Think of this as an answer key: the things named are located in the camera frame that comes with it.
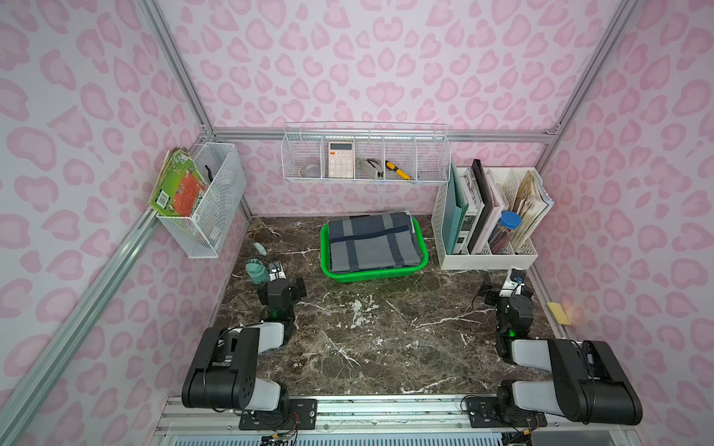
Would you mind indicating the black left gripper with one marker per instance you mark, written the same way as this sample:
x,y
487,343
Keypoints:
x,y
277,285

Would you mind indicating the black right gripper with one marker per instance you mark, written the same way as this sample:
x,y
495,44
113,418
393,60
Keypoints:
x,y
508,298

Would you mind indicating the navy grey plaid scarf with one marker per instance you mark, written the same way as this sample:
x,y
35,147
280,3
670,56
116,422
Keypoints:
x,y
373,243

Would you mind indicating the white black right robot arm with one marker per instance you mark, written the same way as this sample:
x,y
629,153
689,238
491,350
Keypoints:
x,y
587,383

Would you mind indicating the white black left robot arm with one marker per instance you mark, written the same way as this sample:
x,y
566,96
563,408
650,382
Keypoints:
x,y
223,373

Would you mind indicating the green plastic basket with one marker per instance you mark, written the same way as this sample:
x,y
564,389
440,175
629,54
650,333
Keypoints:
x,y
370,275

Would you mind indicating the yellow sticky note pad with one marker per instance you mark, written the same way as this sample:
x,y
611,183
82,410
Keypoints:
x,y
559,314

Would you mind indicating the small mint cap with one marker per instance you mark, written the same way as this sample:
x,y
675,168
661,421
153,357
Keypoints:
x,y
260,249

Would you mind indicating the blue lid pencil jar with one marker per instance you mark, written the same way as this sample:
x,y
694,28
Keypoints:
x,y
506,227

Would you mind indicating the white desktop file organizer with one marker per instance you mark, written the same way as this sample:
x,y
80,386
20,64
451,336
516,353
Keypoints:
x,y
522,258

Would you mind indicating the pink book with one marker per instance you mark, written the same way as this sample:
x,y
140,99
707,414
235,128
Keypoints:
x,y
498,206

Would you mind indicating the black binder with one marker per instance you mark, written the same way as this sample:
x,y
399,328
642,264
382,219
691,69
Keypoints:
x,y
481,180

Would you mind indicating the beige paper stack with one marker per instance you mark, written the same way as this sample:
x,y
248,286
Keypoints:
x,y
527,197

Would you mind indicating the green folder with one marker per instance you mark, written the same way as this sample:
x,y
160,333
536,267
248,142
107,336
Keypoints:
x,y
454,211

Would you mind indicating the round tape dispenser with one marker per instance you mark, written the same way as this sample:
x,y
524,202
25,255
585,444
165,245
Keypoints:
x,y
311,170

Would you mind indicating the green red booklet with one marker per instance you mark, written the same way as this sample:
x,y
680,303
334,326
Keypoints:
x,y
180,187

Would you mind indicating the pink white calculator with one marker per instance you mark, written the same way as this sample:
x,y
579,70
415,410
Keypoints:
x,y
340,159

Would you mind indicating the grey stapler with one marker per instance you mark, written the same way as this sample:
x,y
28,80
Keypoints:
x,y
371,168

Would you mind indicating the yellow black utility knife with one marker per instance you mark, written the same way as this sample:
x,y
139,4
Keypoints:
x,y
398,171

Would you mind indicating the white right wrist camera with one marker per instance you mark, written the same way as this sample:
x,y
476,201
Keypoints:
x,y
514,282

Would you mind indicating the white wire wall basket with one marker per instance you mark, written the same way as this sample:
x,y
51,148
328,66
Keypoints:
x,y
204,233

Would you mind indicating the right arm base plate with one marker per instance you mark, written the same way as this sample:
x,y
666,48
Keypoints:
x,y
488,412

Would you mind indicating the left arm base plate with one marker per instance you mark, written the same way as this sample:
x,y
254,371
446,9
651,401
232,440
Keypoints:
x,y
290,414

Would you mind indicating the clear wall shelf organizer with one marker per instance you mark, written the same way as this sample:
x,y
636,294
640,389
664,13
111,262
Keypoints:
x,y
423,151

